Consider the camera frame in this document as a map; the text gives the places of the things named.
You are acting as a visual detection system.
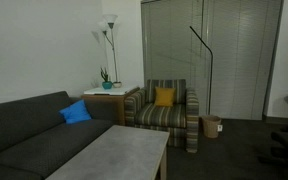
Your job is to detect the blue throw pillow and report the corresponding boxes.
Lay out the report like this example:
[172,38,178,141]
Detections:
[58,99,93,125]

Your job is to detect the plant in teal pot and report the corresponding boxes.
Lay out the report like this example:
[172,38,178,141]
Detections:
[100,67,114,90]

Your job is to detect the striped armchair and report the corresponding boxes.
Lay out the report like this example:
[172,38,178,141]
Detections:
[123,78,200,154]

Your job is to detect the thin black floor lamp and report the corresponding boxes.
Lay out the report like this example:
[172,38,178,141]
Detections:
[189,25,214,116]

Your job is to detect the yellow throw pillow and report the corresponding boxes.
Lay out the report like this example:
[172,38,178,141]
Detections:
[154,86,177,108]

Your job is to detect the dark grey patterned sofa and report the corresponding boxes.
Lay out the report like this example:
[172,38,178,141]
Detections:
[0,90,120,180]

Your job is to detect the white shade floor lamp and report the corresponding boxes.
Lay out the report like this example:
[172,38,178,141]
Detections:
[97,13,120,84]

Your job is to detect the wooden side table white top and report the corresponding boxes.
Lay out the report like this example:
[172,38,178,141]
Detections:
[80,84,141,126]

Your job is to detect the wicker waste basket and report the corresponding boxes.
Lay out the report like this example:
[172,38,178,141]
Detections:
[201,114,222,139]

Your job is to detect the grey window blinds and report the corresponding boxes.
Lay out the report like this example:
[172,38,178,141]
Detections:
[140,0,284,121]

